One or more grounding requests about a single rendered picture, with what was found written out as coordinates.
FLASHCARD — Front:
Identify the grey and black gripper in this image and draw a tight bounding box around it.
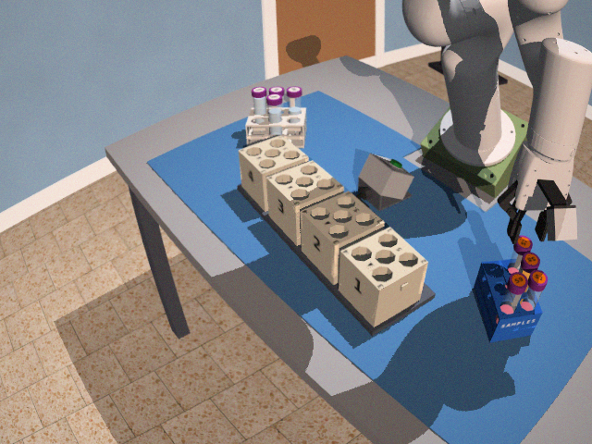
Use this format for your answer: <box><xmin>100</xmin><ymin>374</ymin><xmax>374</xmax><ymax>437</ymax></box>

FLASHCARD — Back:
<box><xmin>497</xmin><ymin>141</ymin><xmax>574</xmax><ymax>244</ymax></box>

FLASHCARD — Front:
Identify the blue tube rack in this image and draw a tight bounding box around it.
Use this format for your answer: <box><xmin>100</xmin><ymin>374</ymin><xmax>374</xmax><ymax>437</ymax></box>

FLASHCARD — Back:
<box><xmin>474</xmin><ymin>259</ymin><xmax>542</xmax><ymax>343</ymax></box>

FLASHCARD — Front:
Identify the blue bench mat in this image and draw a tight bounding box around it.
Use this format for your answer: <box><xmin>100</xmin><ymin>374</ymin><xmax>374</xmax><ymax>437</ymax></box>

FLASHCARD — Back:
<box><xmin>147</xmin><ymin>91</ymin><xmax>592</xmax><ymax>444</ymax></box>

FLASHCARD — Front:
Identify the white tube rack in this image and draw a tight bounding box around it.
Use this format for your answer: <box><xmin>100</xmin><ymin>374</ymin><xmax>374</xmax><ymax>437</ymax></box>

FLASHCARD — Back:
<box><xmin>245</xmin><ymin>107</ymin><xmax>306</xmax><ymax>148</ymax></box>

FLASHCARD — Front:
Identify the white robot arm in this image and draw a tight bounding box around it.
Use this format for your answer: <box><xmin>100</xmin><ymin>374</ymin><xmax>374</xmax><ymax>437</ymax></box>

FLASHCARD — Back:
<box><xmin>402</xmin><ymin>0</ymin><xmax>592</xmax><ymax>241</ymax></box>

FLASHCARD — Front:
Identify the orange tube with purple cap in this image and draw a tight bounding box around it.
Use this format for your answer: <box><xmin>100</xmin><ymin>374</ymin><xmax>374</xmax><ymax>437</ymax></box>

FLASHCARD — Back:
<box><xmin>519</xmin><ymin>253</ymin><xmax>540</xmax><ymax>279</ymax></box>

